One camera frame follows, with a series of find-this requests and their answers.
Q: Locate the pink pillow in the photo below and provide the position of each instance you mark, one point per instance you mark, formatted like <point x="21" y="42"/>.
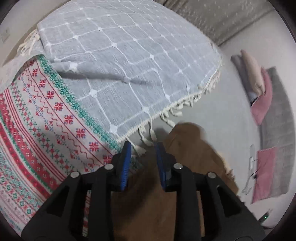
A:
<point x="263" y="104"/>

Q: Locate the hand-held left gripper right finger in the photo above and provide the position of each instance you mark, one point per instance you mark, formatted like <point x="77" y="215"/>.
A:
<point x="161" y="166"/>

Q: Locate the folded beige blanket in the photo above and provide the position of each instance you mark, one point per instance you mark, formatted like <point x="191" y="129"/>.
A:
<point x="252" y="69"/>

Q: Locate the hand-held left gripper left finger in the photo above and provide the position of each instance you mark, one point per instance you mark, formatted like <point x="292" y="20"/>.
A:
<point x="124" y="164"/>

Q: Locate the red and green patterned bedspread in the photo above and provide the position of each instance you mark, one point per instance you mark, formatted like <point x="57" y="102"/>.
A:
<point x="46" y="127"/>

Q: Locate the grey star-patterned curtain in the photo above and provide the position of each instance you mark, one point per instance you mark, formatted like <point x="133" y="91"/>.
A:
<point x="219" y="16"/>

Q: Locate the brown coat with fur collar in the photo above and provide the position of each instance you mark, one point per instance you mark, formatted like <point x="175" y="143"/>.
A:
<point x="196" y="148"/>

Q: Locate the grey bed sheet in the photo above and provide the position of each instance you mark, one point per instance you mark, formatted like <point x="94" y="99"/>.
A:
<point x="231" y="104"/>

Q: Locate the white wall socket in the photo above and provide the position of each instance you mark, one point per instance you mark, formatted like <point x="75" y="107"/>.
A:
<point x="4" y="34"/>

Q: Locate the grey blanket on floor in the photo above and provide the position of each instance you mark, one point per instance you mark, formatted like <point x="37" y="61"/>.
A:
<point x="277" y="120"/>

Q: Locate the pink cloth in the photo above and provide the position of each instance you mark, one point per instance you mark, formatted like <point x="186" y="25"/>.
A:
<point x="266" y="173"/>

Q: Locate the grey checked tasselled throw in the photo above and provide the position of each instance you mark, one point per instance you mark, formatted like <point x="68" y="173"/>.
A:
<point x="127" y="58"/>

